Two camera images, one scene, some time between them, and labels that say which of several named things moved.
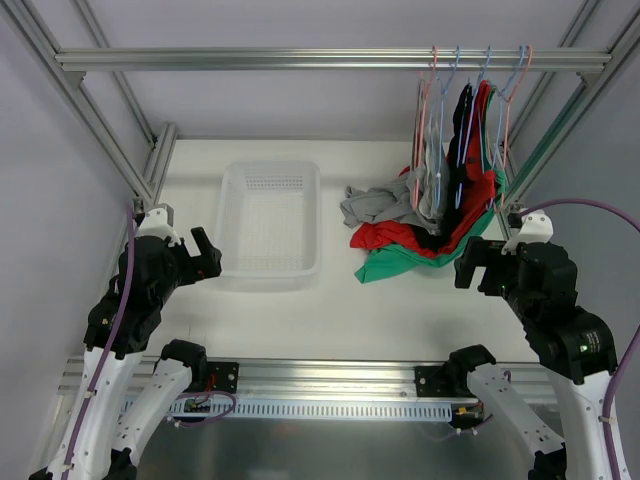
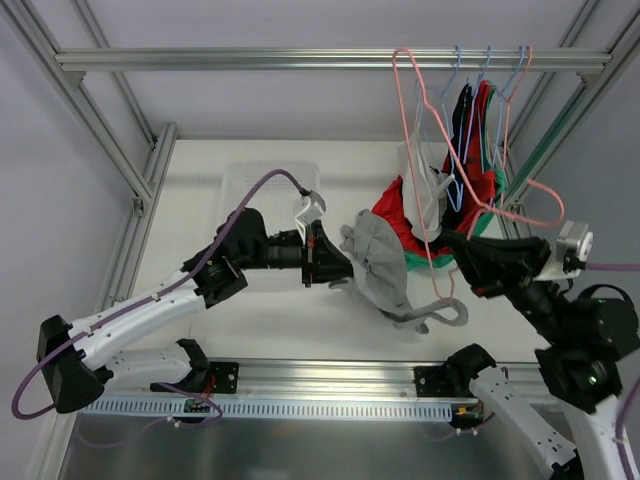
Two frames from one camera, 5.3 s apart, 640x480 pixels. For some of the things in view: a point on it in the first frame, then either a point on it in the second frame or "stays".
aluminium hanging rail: [336, 59] stays
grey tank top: [417, 198] → [378, 258]
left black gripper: [190, 261] → [308, 261]
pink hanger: [425, 86] → [416, 209]
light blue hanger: [442, 87] → [445, 133]
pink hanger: [506, 125] stays
